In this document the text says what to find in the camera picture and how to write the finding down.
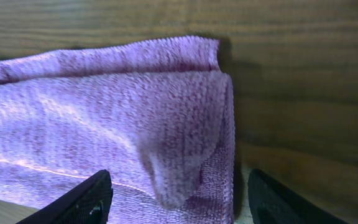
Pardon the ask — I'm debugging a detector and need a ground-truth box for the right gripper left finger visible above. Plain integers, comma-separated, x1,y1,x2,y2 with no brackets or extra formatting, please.
17,170,113,224

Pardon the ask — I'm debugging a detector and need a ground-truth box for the purple microfiber cloth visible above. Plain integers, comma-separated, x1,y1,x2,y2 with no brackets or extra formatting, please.
0,36,235,223

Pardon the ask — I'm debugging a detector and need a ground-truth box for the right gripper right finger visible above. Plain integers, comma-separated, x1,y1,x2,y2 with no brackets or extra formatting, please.
248,169,346,224

